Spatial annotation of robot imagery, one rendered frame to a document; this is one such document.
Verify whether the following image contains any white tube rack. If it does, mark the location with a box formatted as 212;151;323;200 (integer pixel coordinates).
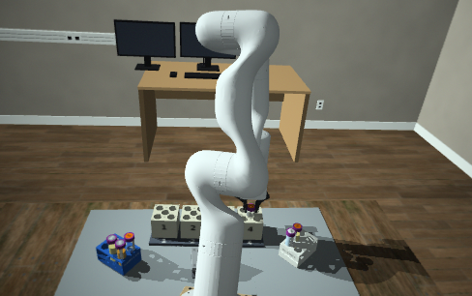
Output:
279;229;318;268

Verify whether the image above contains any blue tube rack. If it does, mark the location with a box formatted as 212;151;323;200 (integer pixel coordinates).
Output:
96;240;141;275

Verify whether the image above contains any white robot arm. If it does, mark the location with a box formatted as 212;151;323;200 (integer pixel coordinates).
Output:
182;10;280;296

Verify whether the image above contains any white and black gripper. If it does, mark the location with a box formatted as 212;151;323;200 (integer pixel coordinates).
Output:
236;188;270;214

